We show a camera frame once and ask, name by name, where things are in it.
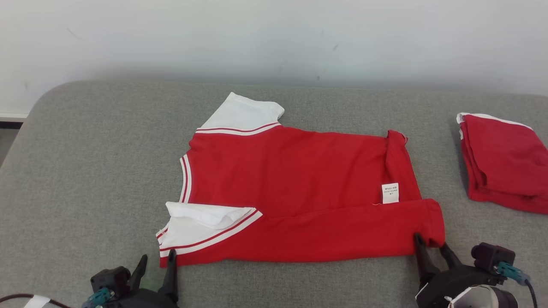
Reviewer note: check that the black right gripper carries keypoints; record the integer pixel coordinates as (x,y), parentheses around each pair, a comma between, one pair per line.
(445,284)

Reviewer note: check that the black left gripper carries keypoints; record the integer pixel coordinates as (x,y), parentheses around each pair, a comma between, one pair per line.
(145,300)

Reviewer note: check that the red shorts with white stripe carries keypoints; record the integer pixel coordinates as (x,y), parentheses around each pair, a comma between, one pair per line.
(505,162)

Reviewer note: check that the red and white jersey shirt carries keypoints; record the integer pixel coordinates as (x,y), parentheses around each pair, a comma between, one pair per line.
(299,171)

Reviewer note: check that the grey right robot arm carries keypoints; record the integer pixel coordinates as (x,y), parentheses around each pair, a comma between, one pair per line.
(483,298)

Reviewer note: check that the white skirting board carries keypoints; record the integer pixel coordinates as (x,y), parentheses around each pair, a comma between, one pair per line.
(13,117)

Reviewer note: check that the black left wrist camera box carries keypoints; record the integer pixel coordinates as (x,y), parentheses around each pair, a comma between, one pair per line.
(109,278)

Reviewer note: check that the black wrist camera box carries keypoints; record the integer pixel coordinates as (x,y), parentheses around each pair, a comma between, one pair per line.
(492,256)
(109,278)

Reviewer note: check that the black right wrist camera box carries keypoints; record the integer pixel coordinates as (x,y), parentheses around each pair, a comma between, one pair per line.
(492,256)

